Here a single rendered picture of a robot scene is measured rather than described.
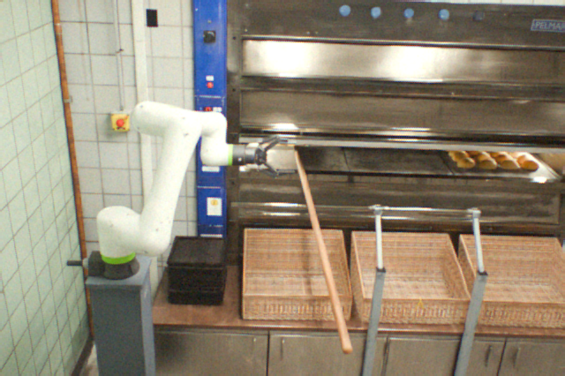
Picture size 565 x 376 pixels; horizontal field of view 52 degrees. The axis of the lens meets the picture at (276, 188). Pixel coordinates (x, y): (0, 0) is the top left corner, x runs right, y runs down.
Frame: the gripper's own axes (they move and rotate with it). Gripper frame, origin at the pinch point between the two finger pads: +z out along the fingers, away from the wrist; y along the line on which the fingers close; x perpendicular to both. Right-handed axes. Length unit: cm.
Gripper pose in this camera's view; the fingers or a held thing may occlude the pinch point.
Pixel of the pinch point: (292, 157)
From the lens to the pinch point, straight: 251.8
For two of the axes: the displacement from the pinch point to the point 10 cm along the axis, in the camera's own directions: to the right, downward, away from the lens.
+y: -0.4, 9.1, 4.1
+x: 0.0, 4.1, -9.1
